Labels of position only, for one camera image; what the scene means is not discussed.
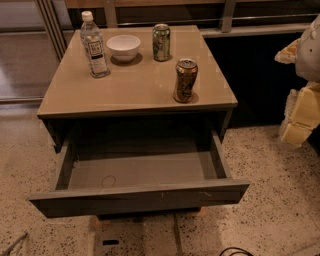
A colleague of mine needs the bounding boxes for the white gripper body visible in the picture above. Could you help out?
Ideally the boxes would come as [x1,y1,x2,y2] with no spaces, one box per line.
[295,15,320,82]

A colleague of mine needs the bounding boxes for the white bowl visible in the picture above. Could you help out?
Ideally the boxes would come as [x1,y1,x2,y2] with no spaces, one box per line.
[107,35,141,63]

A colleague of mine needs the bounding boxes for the orange soda can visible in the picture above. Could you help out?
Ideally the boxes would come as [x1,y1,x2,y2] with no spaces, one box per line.
[173,58,198,103]

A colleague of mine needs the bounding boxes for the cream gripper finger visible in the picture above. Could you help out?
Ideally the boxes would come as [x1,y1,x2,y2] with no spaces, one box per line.
[279,82,320,147]
[274,39,299,64]

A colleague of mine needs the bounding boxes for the metal window railing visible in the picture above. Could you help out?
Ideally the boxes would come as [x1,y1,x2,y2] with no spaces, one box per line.
[33,0,320,58]

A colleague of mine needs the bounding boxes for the clear plastic water bottle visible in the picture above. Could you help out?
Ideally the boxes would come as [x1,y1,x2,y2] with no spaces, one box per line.
[80,11,110,78]

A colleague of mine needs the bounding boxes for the green soda can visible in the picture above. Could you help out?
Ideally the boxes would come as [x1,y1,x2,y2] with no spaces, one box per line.
[152,23,171,61]

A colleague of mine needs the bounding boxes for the grey metal rod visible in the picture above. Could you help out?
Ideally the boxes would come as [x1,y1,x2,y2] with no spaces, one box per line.
[0,232,28,256]

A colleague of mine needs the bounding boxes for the black cable on floor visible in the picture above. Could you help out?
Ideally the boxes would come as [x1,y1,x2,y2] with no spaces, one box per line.
[218,246,255,256]

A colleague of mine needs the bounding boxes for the open grey top drawer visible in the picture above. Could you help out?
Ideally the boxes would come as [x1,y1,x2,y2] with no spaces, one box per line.
[29,131,249,218]

